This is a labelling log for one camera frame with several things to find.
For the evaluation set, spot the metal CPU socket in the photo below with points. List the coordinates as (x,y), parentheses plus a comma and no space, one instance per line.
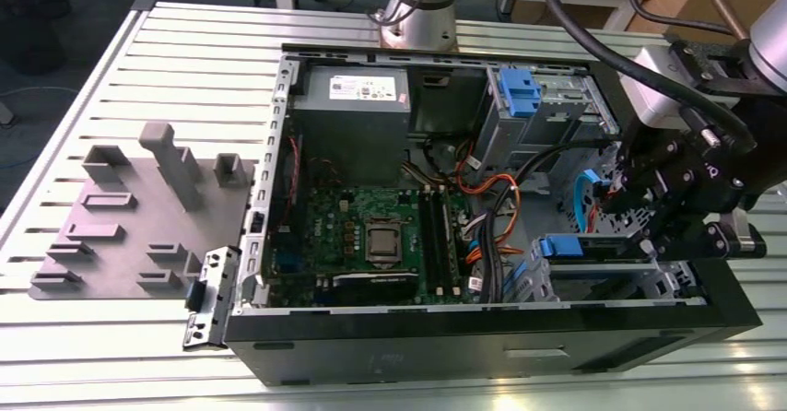
(382,219)

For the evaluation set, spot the black office chair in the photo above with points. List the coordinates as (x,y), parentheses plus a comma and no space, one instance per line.
(31,24)

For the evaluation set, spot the green motherboard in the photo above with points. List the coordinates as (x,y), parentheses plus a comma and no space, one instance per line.
(344,208)

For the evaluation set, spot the black graphics card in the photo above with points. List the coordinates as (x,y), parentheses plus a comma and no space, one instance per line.
(368,286)

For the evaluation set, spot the blue plastic drive latch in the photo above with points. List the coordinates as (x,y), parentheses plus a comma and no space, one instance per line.
(519,93)

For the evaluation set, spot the black RAM slot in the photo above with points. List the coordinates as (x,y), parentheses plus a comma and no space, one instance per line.
(450,240)
(432,240)

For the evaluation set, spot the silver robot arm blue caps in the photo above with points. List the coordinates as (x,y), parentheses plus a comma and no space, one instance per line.
(424,24)

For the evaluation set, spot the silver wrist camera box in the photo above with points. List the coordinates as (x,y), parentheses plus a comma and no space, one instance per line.
(651,88)

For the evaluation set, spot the black open PC case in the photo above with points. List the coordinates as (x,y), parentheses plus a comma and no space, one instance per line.
(430,342)

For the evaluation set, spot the grey metal disk bay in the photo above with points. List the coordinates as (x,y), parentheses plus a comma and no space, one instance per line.
(602,270)

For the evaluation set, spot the silver CPU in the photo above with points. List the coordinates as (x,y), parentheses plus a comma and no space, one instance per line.
(384,243)

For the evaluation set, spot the grey parts rack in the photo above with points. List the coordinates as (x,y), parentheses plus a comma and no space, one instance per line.
(141,236)

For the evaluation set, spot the grey hinged card bracket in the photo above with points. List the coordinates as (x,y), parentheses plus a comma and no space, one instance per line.
(215,300)

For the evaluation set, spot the grey power supply unit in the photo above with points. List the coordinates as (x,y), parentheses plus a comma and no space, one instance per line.
(351,144)

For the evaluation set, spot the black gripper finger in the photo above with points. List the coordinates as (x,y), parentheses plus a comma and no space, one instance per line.
(712,238)
(651,171)

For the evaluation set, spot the grey metal drive cage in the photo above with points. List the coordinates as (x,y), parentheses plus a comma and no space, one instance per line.
(535,130)

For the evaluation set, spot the hard disk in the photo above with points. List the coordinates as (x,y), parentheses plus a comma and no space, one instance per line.
(559,247)

